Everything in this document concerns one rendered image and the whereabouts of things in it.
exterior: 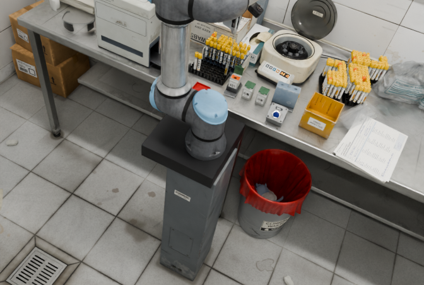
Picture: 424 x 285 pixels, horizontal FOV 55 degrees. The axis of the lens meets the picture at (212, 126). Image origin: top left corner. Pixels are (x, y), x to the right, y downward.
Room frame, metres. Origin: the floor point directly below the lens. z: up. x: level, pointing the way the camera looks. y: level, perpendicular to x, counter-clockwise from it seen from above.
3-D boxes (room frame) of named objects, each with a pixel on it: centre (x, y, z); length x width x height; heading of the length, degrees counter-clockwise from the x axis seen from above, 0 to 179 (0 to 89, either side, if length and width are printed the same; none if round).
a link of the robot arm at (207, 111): (0.96, 0.02, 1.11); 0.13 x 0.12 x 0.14; 71
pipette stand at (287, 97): (1.33, -0.29, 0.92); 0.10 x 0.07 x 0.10; 78
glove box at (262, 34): (1.68, -0.14, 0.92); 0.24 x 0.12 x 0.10; 162
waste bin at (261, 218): (1.30, -0.37, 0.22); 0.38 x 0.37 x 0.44; 72
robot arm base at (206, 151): (0.97, 0.01, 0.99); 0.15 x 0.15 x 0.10
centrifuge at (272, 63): (1.59, -0.30, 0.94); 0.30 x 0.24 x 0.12; 153
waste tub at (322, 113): (1.25, -0.44, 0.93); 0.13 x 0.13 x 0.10; 69
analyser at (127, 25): (1.57, 0.40, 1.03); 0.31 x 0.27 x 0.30; 72
